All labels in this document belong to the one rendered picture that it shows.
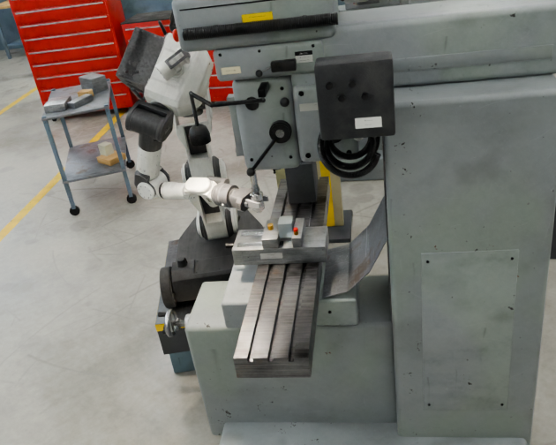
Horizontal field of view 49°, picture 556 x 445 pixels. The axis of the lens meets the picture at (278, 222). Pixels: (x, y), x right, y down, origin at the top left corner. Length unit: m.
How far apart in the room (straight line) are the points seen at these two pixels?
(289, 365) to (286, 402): 0.69
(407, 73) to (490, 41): 0.24
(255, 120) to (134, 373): 1.82
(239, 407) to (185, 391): 0.61
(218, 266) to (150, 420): 0.80
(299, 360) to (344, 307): 0.41
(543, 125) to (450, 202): 0.34
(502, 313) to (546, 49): 0.85
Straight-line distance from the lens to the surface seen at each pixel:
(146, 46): 2.42
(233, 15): 1.87
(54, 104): 5.00
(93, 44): 7.28
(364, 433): 2.60
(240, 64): 1.91
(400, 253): 2.02
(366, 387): 2.49
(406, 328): 2.21
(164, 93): 2.35
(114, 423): 3.18
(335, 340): 2.34
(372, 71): 1.62
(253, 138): 2.00
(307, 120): 1.94
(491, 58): 1.92
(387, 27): 1.86
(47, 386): 3.54
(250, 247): 2.28
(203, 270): 2.93
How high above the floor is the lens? 2.15
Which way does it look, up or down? 29 degrees down
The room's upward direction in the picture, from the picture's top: 8 degrees counter-clockwise
